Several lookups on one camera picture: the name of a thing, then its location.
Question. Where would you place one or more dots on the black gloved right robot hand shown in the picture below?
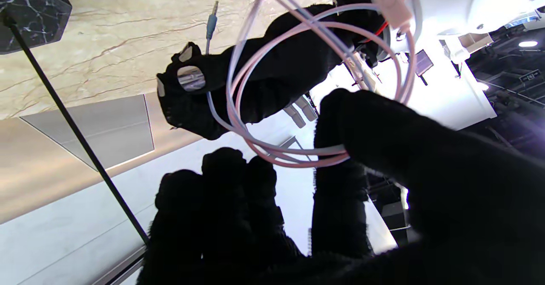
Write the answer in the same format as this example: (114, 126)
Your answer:
(447, 191)

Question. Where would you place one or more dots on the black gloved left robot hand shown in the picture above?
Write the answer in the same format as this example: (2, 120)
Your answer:
(276, 72)

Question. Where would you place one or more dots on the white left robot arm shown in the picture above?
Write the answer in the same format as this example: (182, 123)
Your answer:
(451, 4)

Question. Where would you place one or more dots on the black T rack marble base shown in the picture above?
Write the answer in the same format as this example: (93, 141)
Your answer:
(34, 16)

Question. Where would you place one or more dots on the dark office chair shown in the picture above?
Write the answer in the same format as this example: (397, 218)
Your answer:
(294, 116)
(306, 108)

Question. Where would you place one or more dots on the white covered table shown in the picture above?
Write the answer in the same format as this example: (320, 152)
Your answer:
(451, 93)

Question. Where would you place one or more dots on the dark computer monitor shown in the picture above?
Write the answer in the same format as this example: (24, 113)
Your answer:
(423, 61)

